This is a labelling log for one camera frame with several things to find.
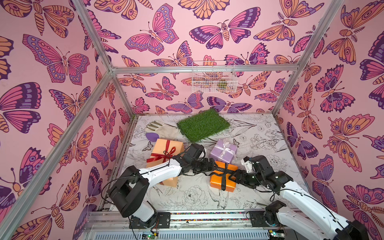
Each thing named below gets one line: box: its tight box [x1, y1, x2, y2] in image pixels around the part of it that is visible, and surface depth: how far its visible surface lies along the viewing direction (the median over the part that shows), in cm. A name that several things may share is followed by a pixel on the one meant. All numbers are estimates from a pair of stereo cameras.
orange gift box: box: [209, 160, 239, 193], surface depth 81 cm
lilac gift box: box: [210, 138, 238, 164], surface depth 92 cm
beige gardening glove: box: [145, 120, 180, 140], surface depth 112 cm
